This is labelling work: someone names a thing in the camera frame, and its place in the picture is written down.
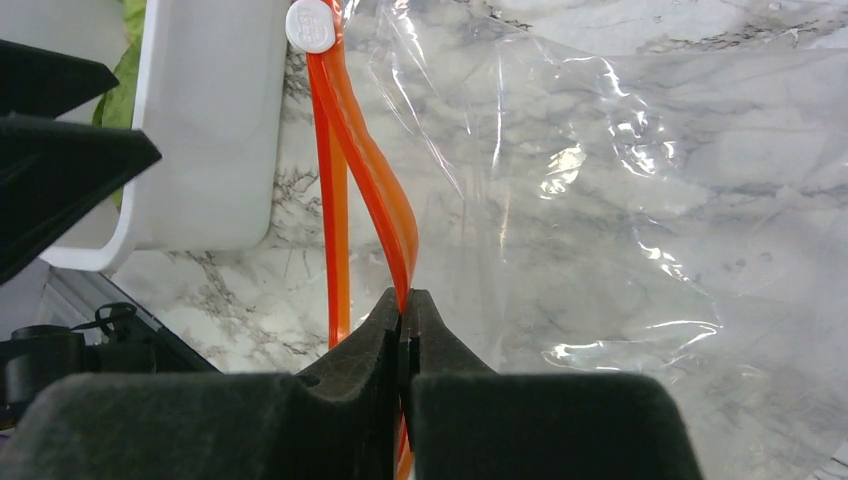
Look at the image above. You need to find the green leafy vegetable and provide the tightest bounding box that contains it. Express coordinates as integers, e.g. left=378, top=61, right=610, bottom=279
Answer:
left=91, top=0, right=148, bottom=207

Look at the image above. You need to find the white plastic bin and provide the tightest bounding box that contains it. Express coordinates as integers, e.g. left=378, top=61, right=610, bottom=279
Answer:
left=36, top=1, right=289, bottom=272

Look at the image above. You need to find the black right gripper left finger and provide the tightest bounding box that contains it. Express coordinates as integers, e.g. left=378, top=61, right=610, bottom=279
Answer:
left=1, top=290, right=399, bottom=479

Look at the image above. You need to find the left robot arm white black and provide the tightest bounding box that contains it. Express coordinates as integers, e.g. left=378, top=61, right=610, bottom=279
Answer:
left=1, top=41, right=211, bottom=428

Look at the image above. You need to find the clear zip bag orange zipper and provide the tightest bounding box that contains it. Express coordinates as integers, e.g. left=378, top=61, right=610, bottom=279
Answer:
left=284, top=0, right=848, bottom=480

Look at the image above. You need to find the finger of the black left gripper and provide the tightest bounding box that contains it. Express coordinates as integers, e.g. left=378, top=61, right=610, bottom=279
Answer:
left=1, top=116, right=162, bottom=283
left=1, top=40, right=119, bottom=119

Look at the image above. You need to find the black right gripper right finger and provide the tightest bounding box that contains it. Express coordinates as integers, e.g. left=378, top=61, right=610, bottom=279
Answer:
left=401, top=290, right=702, bottom=479

